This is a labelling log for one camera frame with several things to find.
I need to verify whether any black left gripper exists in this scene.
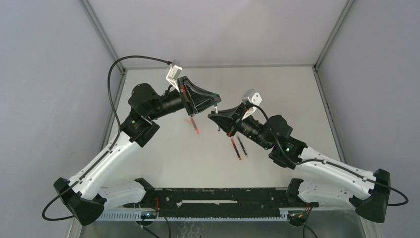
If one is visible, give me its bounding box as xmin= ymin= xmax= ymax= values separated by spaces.
xmin=148 ymin=76 xmax=221 ymax=120

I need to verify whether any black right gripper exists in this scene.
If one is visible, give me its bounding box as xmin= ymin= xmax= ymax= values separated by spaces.
xmin=210 ymin=102 xmax=273 ymax=150

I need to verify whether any white green-tipped pen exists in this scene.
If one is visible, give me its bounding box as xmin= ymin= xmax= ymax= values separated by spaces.
xmin=213 ymin=103 xmax=221 ymax=132

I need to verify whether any orange pen with cap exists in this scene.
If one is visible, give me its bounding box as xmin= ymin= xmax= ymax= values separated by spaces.
xmin=190 ymin=117 xmax=199 ymax=134

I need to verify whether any red pen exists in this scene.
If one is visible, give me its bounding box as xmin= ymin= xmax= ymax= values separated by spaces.
xmin=230 ymin=137 xmax=242 ymax=161

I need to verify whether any black pen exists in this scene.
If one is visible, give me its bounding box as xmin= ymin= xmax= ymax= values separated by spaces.
xmin=237 ymin=136 xmax=249 ymax=158

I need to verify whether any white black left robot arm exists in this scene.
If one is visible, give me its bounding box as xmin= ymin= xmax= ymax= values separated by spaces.
xmin=53 ymin=76 xmax=221 ymax=226

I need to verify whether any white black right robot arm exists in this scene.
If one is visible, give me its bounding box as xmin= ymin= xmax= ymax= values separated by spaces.
xmin=208 ymin=103 xmax=391 ymax=223

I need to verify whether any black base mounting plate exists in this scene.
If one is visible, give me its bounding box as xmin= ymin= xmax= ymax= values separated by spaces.
xmin=125 ymin=187 xmax=319 ymax=217

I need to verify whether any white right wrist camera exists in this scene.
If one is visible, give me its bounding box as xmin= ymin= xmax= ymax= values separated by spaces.
xmin=241 ymin=89 xmax=262 ymax=119

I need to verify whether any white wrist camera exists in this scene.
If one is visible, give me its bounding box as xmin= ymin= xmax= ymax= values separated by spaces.
xmin=241 ymin=89 xmax=262 ymax=119
xmin=165 ymin=60 xmax=183 ymax=92

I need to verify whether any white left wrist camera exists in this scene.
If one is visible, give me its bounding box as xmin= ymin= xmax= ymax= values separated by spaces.
xmin=165 ymin=60 xmax=183 ymax=92

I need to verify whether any black right camera cable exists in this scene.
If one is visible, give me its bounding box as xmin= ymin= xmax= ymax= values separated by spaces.
xmin=249 ymin=103 xmax=410 ymax=207

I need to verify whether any black camera cable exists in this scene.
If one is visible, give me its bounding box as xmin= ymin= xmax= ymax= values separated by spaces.
xmin=249 ymin=103 xmax=410 ymax=207
xmin=42 ymin=55 xmax=173 ymax=221

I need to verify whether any black left camera cable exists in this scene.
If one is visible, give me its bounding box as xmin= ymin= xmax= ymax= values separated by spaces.
xmin=42 ymin=55 xmax=173 ymax=221

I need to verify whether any aluminium frame rail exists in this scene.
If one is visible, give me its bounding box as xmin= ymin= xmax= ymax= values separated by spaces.
xmin=312 ymin=65 xmax=348 ymax=164

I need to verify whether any white slotted cable duct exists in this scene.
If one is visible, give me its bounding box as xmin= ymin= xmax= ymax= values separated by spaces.
xmin=97 ymin=210 xmax=290 ymax=222

